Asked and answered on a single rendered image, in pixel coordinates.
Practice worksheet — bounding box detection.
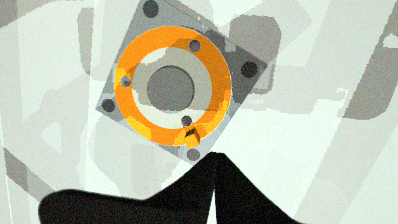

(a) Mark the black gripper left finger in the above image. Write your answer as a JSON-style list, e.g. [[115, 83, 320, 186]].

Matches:
[[38, 151, 217, 224]]

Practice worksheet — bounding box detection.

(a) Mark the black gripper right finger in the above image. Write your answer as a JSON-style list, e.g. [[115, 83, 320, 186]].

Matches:
[[214, 152, 305, 224]]

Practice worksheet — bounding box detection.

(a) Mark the orange round plate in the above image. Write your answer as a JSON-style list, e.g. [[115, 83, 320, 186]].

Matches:
[[113, 25, 232, 149]]

